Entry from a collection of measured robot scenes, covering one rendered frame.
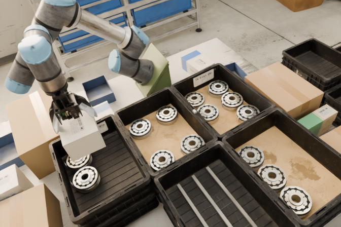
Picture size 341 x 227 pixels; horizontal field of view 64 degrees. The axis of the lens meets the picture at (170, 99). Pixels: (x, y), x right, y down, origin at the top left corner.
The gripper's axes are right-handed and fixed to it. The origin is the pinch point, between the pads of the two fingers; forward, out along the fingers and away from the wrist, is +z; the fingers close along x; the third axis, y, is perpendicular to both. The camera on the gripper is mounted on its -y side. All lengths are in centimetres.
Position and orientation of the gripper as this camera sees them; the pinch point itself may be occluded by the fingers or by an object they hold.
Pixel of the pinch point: (77, 123)
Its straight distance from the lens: 103.6
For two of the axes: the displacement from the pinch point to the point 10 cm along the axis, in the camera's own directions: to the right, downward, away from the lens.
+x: 8.9, -3.9, 2.4
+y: 4.4, 5.8, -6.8
